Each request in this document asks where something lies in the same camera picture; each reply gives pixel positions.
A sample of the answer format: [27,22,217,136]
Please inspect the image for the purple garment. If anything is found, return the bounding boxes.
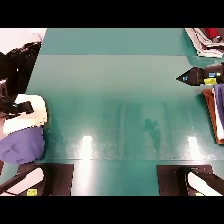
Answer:
[0,126,47,165]
[213,83,224,135]

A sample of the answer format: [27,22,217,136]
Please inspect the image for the white garment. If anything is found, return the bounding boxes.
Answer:
[184,27,224,60]

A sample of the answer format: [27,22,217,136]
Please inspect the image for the cream garment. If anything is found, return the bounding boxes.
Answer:
[2,93,50,136]

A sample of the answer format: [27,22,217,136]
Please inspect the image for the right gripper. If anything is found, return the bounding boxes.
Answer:
[187,66,207,86]

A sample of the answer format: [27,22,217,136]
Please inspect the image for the red garment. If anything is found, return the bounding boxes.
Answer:
[202,27,223,41]

